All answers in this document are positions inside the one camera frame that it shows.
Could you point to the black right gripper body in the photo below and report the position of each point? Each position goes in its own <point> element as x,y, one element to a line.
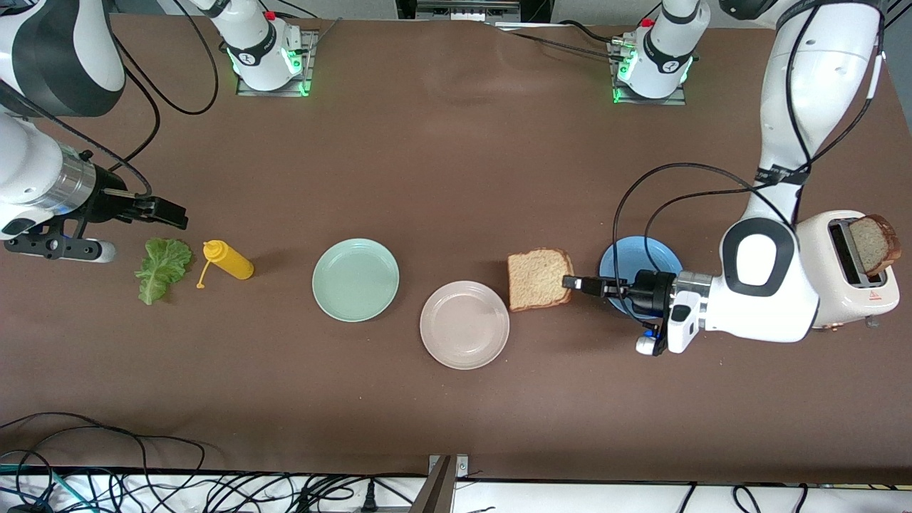
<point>112,201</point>

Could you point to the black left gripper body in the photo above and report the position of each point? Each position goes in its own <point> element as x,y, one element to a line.
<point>650,288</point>

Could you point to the green lettuce leaf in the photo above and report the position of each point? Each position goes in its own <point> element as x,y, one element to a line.
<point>162,267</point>

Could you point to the brown bread slice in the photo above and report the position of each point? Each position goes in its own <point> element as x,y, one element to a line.
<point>871,246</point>
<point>538,279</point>

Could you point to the yellow mustard squeeze bottle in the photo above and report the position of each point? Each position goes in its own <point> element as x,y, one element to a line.
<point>231,262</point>

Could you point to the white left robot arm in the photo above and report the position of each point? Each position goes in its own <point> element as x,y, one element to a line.
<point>769,299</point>

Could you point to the blue plate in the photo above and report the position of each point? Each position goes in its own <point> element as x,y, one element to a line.
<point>670,258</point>

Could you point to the beige plate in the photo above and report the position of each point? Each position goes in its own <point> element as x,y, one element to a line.
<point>464,325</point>

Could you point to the mint green plate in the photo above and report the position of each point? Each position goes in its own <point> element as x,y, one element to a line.
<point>355,280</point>

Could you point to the white toaster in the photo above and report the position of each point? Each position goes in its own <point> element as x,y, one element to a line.
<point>841,299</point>

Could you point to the grey power strip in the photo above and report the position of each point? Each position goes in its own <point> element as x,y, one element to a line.
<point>467,11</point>

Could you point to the black power plug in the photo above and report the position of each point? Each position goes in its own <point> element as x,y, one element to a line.
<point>369,499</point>

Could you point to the grey metal table bracket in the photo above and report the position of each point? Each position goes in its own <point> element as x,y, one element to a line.
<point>438,491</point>

